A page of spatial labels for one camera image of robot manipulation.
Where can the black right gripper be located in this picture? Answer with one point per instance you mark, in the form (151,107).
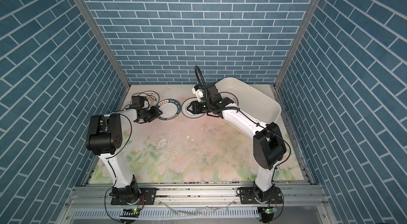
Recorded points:
(196,104)

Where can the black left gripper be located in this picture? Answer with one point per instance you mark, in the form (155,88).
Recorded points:
(155,113)

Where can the green rim plate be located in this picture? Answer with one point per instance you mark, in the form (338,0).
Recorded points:
(171,108)

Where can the orange sunburst plate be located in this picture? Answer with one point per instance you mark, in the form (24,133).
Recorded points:
(230,96)
(152,97)

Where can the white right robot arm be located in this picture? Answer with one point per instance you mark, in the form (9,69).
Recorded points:
(269,146)

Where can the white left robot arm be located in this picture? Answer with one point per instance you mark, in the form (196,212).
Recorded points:
(105,140)

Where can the white plastic bin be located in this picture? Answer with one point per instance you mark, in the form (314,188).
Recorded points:
(256,100)

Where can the white plate grey emblem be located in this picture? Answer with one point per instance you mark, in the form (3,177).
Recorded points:
(186,112)

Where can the floral table mat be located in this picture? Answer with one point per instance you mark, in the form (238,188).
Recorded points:
(205,149)

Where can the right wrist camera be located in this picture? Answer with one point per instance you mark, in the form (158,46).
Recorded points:
(199,92)

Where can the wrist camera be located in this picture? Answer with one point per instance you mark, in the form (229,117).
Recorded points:
(199,92)
(139,102)

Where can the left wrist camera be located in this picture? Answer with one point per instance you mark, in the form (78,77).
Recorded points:
(139,102)

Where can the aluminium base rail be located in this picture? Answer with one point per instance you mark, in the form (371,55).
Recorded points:
(297,203)

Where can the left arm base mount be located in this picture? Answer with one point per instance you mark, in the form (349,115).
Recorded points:
(132,195)

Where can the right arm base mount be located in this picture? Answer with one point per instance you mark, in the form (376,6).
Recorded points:
(259,193)

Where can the aluminium corner post left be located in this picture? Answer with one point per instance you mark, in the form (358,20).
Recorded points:
(91,22)

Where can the aluminium corner post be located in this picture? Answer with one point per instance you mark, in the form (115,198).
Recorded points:
(296,42)
(91,22)

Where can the aluminium corner post right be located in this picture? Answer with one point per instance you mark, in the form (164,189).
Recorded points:
(296,42)

